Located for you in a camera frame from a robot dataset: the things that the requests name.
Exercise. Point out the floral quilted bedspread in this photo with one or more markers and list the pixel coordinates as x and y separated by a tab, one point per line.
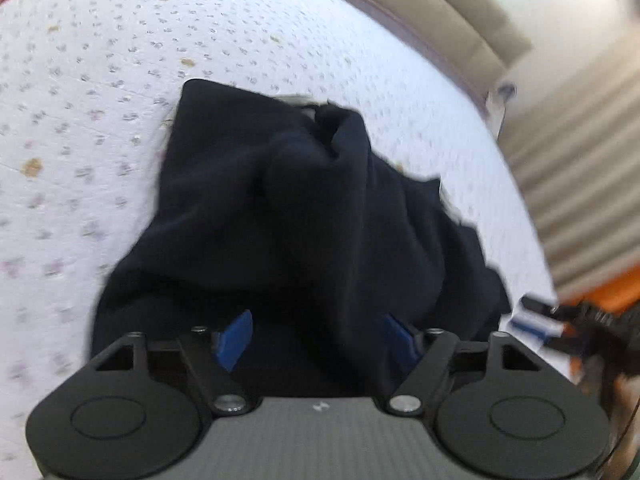
90	110

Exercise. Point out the beige padded headboard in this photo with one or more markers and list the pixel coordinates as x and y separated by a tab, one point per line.
430	5

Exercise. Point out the cream pleated curtain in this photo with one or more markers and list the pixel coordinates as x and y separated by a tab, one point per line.
585	175

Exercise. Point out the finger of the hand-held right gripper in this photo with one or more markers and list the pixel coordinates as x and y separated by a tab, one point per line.
537	327
540	305

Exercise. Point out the dark navy garment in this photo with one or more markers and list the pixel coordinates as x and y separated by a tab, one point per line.
305	220

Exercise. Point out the white tote bag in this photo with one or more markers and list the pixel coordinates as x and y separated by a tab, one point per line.
500	105

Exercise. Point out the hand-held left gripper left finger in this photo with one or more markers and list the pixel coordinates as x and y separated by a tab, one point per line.
234	341

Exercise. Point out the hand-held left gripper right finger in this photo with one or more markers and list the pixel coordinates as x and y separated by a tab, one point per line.
400	342

